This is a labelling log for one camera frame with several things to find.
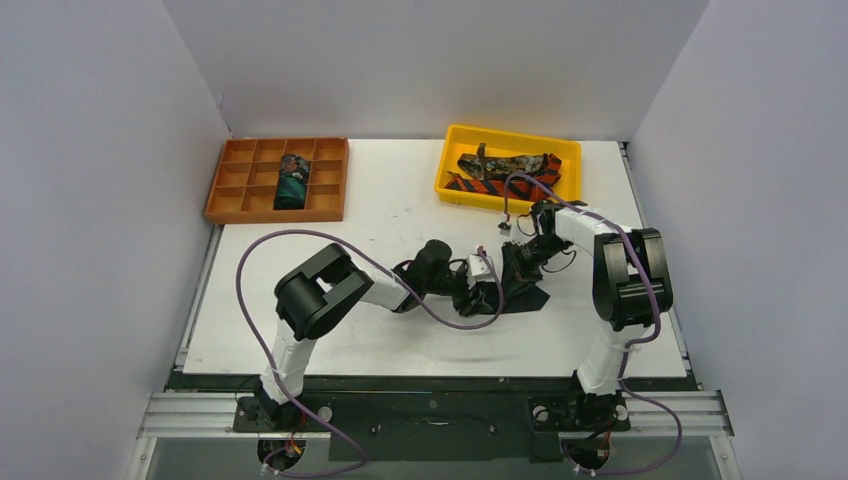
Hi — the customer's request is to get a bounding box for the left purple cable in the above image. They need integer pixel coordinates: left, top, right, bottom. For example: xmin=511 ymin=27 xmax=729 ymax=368
xmin=234 ymin=229 xmax=506 ymax=480

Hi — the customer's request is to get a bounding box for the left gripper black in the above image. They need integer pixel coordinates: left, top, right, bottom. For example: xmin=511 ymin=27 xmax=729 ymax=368
xmin=423 ymin=267 xmax=492 ymax=315

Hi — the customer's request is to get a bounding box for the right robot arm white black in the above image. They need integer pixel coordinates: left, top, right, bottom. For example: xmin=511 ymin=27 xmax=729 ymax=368
xmin=501 ymin=201 xmax=673 ymax=429

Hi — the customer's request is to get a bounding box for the navy striped tie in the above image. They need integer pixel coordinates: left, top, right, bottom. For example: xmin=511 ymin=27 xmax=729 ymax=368
xmin=466 ymin=267 xmax=550 ymax=315

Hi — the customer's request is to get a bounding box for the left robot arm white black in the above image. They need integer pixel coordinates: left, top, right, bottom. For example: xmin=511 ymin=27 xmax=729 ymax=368
xmin=254 ymin=240 xmax=506 ymax=430

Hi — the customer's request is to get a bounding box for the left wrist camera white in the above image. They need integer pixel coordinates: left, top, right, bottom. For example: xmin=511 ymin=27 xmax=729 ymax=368
xmin=466 ymin=245 xmax=495 ymax=287

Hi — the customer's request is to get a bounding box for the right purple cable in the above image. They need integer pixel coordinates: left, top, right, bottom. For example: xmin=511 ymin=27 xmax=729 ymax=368
xmin=500 ymin=172 xmax=684 ymax=478

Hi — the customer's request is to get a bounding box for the yellow plastic tray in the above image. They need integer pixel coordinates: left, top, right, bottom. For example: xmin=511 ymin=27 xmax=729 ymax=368
xmin=434 ymin=125 xmax=582 ymax=214

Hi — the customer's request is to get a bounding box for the orange wooden divider tray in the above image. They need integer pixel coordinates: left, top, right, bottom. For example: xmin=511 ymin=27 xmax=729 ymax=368
xmin=205 ymin=137 xmax=349 ymax=225

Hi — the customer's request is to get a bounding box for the orange black striped tie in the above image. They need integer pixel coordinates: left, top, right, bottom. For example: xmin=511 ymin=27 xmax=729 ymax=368
xmin=445 ymin=154 xmax=562 ymax=202

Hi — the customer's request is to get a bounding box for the aluminium frame rail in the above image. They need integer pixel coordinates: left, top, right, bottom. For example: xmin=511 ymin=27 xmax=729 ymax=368
xmin=137 ymin=391 xmax=734 ymax=439

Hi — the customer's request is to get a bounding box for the rolled green patterned tie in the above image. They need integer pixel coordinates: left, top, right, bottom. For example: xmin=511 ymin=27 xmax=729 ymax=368
xmin=273 ymin=153 xmax=311 ymax=210

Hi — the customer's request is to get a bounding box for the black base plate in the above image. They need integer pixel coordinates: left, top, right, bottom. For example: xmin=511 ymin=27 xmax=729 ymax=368
xmin=166 ymin=375 xmax=696 ymax=471

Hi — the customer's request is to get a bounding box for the purple cable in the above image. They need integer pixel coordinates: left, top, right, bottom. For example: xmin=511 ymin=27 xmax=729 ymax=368
xmin=234 ymin=229 xmax=506 ymax=480
xmin=500 ymin=172 xmax=684 ymax=478

